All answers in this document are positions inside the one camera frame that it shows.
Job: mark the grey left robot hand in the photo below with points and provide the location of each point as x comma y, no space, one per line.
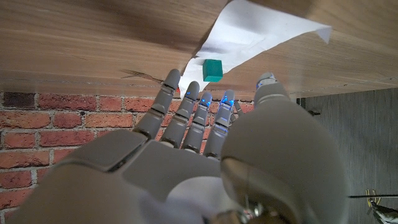
388,216

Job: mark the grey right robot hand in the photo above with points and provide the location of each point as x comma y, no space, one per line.
174,168

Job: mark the small green cube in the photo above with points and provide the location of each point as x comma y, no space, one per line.
212,70

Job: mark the white receipt paper strip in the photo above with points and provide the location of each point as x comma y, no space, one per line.
248,31

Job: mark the red brick print backdrop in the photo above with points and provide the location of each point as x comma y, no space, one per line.
62,124

